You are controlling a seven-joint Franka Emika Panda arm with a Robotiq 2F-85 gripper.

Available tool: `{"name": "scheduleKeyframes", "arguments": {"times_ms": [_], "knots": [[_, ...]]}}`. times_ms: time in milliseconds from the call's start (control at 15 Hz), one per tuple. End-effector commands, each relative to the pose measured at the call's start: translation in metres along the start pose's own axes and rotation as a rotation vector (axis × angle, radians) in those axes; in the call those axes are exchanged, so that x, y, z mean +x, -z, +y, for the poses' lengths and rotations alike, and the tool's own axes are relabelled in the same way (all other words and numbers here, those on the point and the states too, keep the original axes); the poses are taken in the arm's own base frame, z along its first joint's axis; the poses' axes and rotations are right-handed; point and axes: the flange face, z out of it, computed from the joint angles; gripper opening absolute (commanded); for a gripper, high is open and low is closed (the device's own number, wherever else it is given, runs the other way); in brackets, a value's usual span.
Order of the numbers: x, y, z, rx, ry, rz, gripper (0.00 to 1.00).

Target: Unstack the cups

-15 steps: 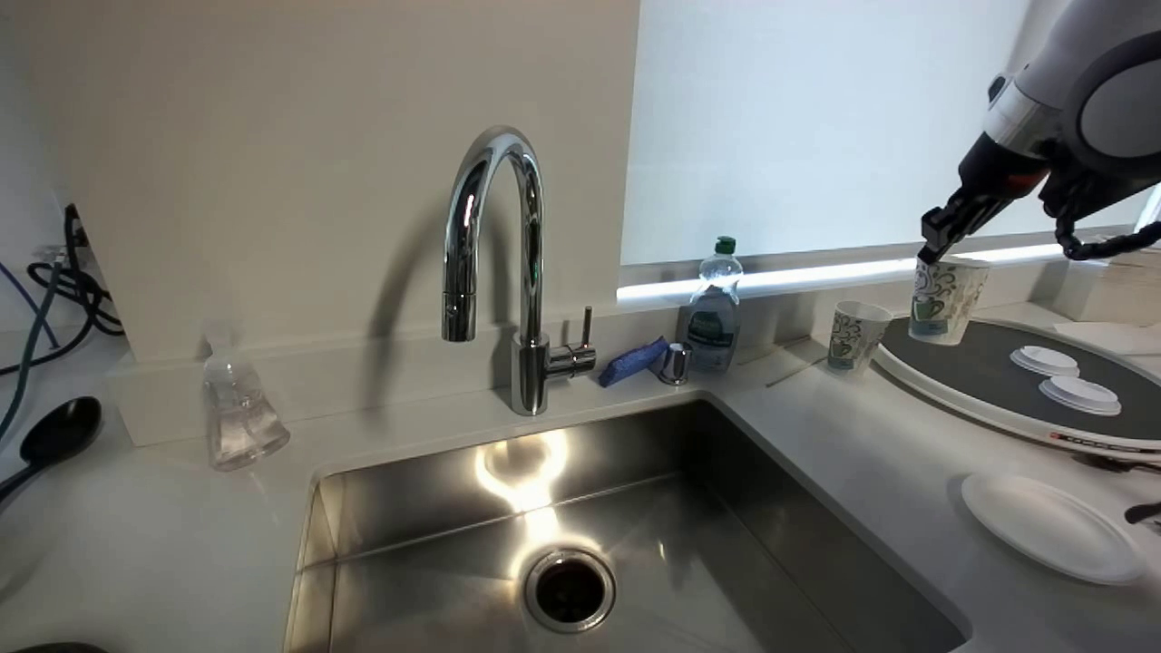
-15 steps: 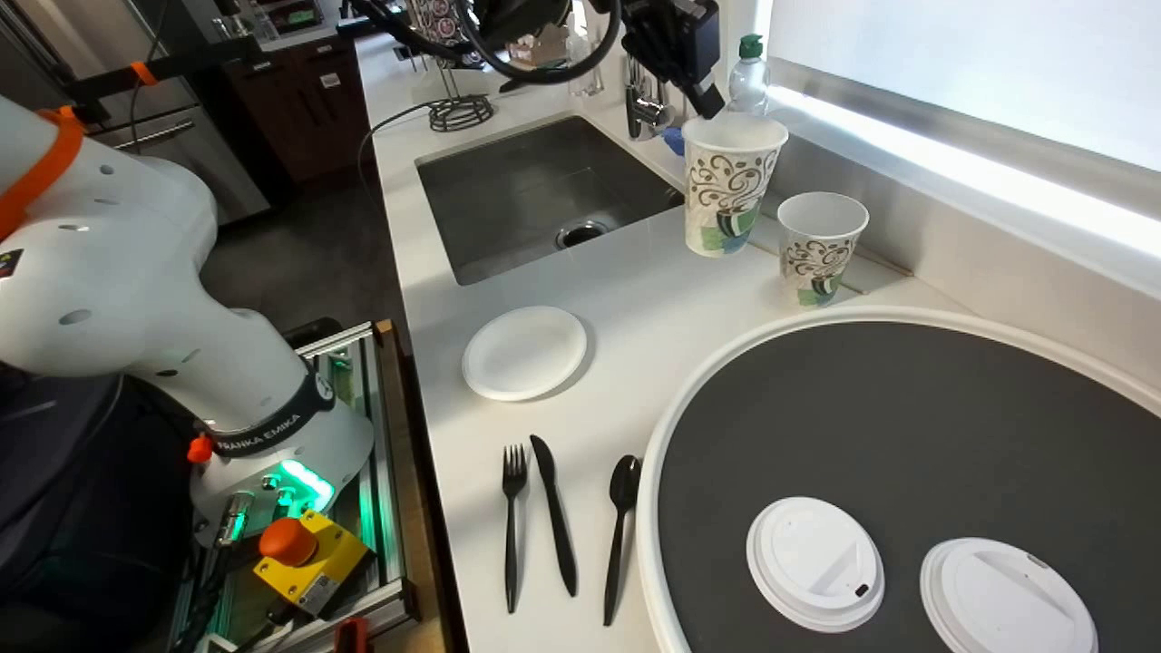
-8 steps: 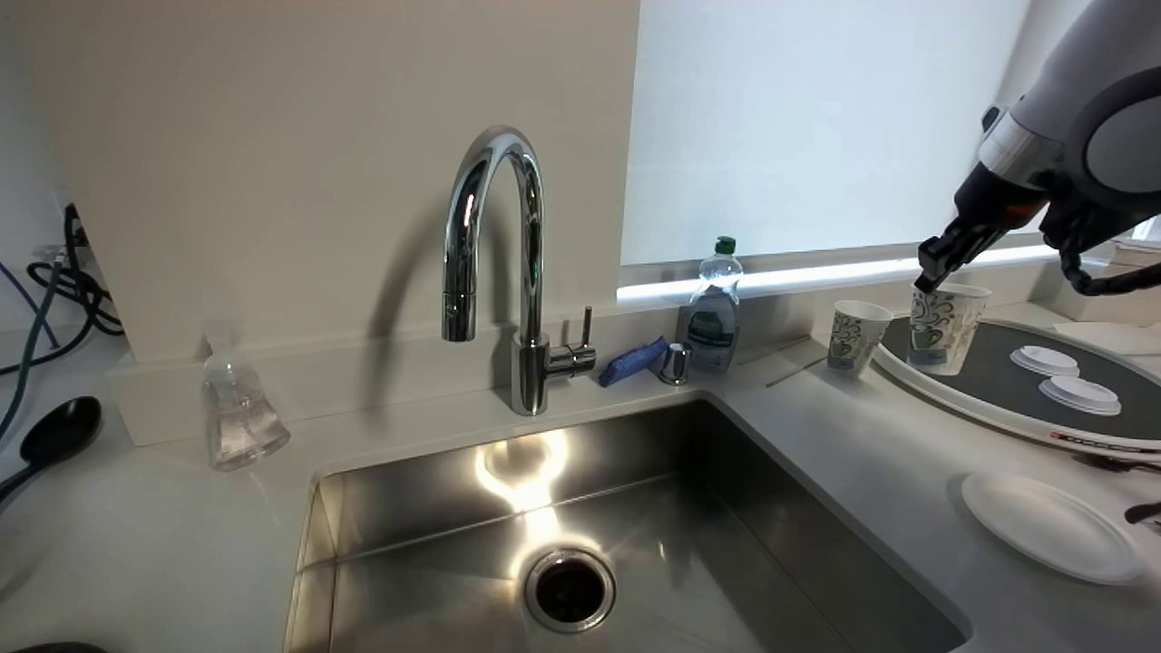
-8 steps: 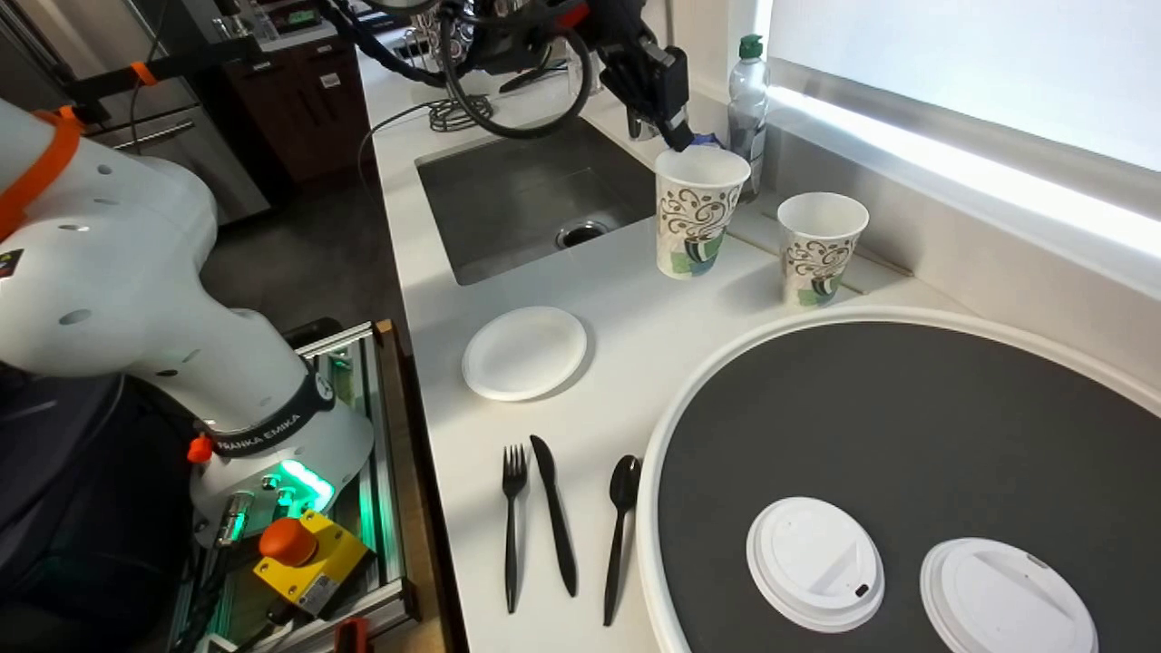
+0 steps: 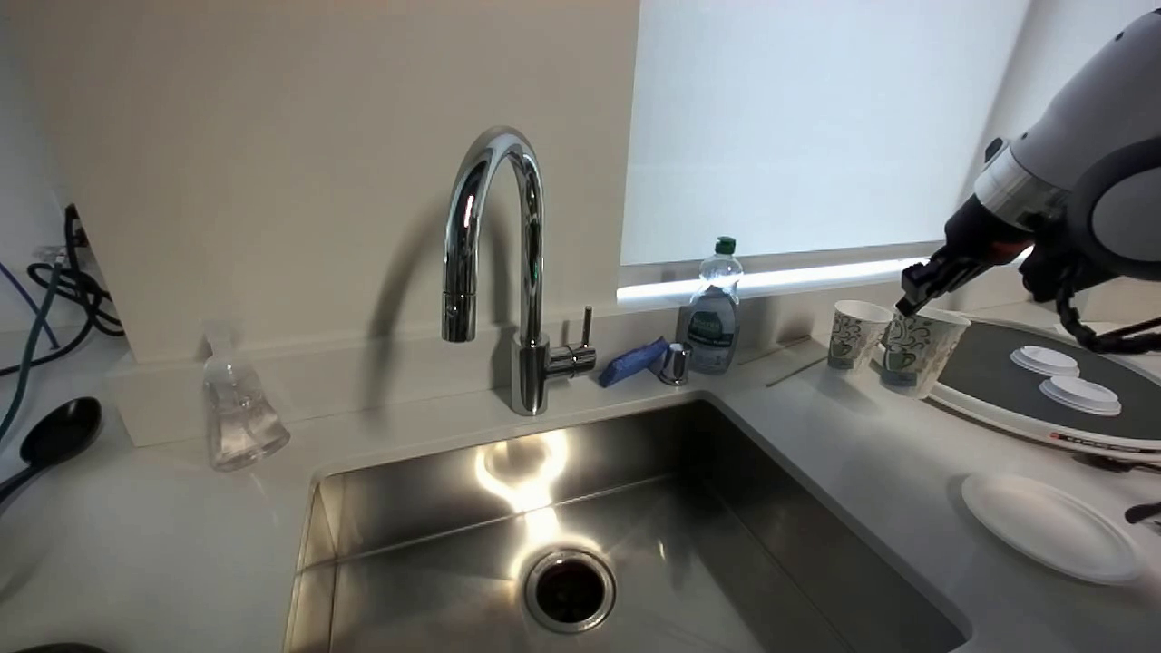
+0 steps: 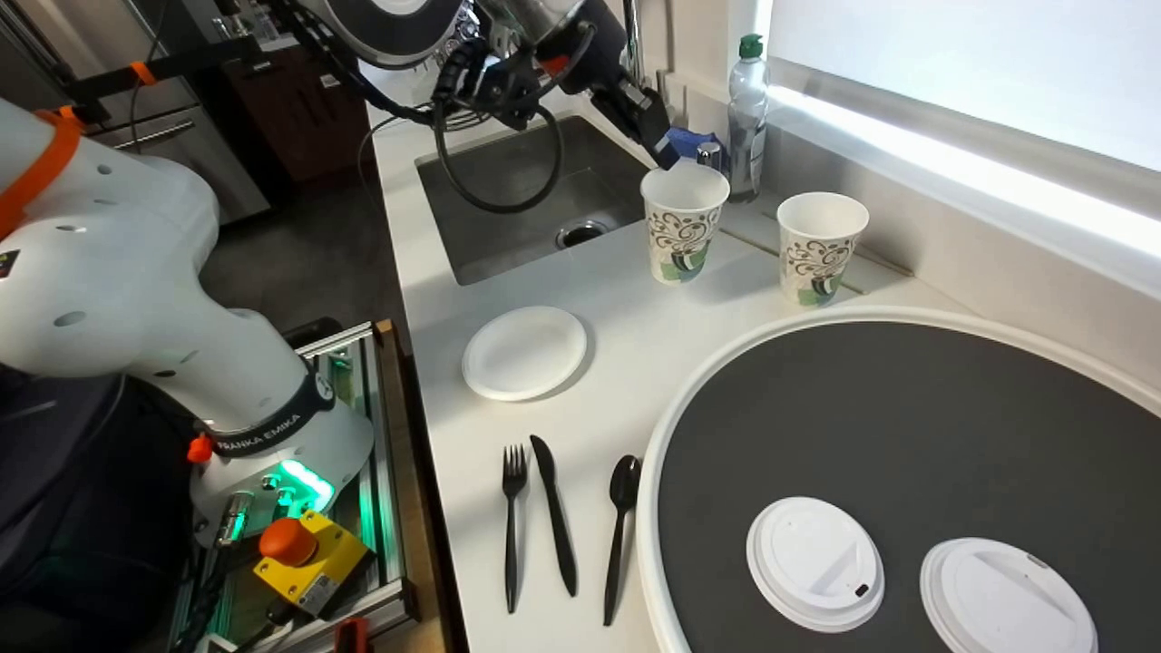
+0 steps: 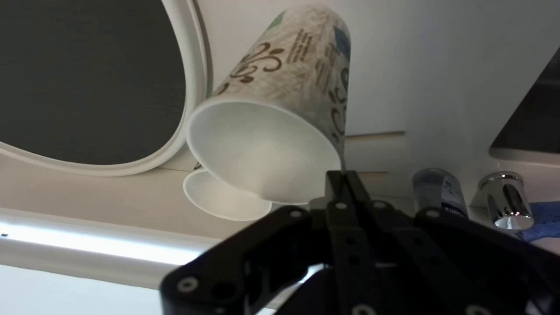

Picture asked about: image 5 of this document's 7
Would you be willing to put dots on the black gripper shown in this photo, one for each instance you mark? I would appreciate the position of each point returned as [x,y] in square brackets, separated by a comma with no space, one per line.
[974,241]

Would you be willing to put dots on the patterned paper cup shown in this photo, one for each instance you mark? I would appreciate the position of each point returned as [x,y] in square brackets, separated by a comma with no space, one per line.
[917,349]
[855,333]

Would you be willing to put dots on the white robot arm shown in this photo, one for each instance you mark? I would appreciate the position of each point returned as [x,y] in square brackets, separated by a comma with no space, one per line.
[1079,195]

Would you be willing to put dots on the white cup lid left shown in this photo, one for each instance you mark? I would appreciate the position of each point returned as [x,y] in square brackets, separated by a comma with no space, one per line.
[1043,362]

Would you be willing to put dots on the white cup lid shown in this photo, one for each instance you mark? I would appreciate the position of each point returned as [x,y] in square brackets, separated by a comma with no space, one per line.
[1043,362]
[1085,396]

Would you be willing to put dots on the patterned paper cup bottom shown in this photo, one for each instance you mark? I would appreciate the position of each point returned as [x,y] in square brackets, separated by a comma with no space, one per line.
[855,333]

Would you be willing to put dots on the white cup lid right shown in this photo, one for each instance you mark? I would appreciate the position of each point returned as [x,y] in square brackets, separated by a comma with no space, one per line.
[1085,396]

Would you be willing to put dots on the round black white tray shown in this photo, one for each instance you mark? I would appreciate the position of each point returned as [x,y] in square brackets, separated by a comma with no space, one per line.
[983,386]

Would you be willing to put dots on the clear bottle green cap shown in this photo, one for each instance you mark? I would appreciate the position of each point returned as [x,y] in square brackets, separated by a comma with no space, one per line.
[712,318]

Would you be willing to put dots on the white small plate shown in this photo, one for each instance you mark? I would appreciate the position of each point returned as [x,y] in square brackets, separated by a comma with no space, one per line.
[1051,526]

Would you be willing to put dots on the blue dish brush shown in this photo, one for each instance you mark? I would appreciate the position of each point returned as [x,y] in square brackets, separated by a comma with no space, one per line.
[660,356]

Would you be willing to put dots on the stainless steel sink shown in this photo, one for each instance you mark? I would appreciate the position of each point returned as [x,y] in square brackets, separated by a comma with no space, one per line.
[665,530]

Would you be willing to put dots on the chrome kitchen faucet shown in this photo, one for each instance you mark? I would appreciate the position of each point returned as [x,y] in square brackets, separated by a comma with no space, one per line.
[532,356]

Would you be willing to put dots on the clear glass flask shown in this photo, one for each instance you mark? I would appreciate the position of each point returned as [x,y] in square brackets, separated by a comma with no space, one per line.
[242,420]

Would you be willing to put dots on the black round object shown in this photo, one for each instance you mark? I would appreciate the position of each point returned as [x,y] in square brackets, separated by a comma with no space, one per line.
[56,437]

